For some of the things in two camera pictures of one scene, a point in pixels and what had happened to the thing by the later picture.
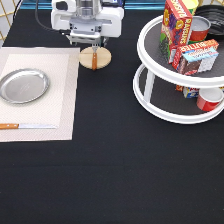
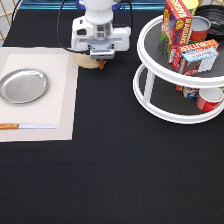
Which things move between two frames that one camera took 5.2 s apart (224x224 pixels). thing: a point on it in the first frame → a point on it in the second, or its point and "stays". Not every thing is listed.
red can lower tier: (209, 98) stays
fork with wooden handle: (94, 56) → (101, 64)
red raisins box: (175, 29) stays
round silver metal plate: (23, 86) stays
